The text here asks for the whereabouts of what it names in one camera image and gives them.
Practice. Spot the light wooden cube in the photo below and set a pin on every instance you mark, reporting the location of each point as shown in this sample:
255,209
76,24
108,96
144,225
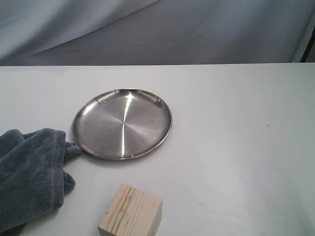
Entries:
132,212

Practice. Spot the grey blue fleece towel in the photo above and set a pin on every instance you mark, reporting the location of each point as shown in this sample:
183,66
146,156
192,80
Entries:
32,180

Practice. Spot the round stainless steel plate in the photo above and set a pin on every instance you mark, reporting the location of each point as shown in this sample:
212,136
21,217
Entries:
122,124

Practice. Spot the grey backdrop cloth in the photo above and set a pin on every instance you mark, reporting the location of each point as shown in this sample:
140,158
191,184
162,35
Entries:
153,32

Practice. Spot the black backdrop stand pole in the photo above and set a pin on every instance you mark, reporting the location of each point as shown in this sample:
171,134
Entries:
308,47

